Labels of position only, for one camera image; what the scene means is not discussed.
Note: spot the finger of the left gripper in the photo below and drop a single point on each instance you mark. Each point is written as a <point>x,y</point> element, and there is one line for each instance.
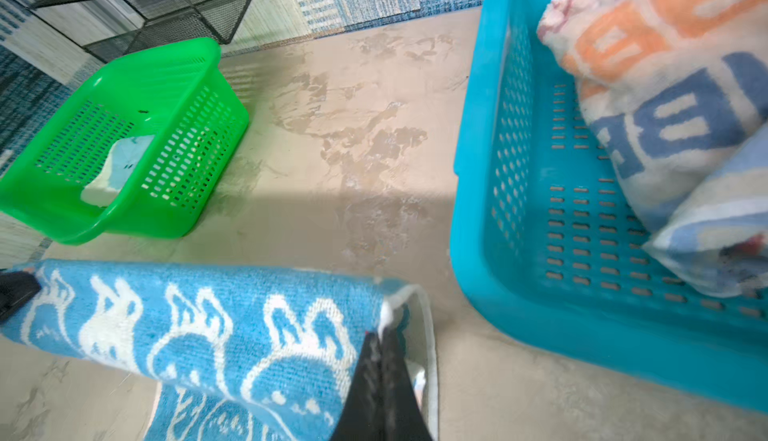
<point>16,290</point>

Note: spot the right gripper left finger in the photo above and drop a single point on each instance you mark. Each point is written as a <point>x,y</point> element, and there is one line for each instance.
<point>361,417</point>

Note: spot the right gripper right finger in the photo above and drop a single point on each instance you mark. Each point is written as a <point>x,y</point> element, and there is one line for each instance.
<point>401,415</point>

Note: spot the blue rabbit print towel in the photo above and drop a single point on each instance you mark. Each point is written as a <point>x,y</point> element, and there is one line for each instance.
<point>240,353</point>

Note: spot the pale yellow teal towel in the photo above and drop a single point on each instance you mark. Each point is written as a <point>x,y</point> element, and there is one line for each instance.
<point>120,163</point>

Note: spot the pink orange print towel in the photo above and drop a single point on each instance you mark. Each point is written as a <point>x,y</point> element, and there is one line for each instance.
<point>675,91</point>

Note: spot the teal plastic basket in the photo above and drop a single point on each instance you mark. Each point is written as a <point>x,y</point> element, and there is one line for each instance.
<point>544,245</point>

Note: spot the green plastic basket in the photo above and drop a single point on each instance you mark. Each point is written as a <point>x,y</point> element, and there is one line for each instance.
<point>175,93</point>

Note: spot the black wire shelf rack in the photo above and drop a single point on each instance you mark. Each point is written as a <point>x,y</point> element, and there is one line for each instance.
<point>110,29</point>

